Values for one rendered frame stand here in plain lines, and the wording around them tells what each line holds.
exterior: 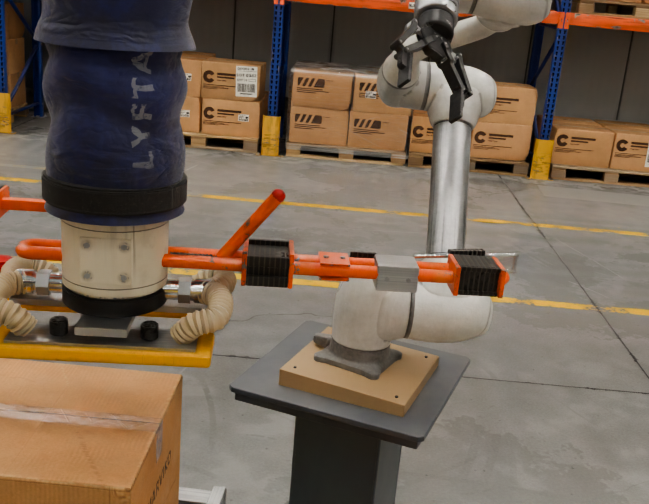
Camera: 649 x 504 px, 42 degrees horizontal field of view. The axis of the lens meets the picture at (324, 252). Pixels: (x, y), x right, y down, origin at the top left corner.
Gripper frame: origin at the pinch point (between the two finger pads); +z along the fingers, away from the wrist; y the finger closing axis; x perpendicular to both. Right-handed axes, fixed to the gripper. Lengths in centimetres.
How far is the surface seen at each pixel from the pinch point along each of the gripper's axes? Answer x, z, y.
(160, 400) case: 50, 54, -17
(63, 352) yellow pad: 31, 60, -43
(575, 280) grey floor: 198, -181, 317
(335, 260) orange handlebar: 8.6, 37.9, -10.9
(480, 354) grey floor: 176, -78, 205
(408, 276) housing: 1.8, 38.9, -0.7
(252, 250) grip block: 17.1, 37.7, -21.9
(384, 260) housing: 4.6, 36.1, -3.8
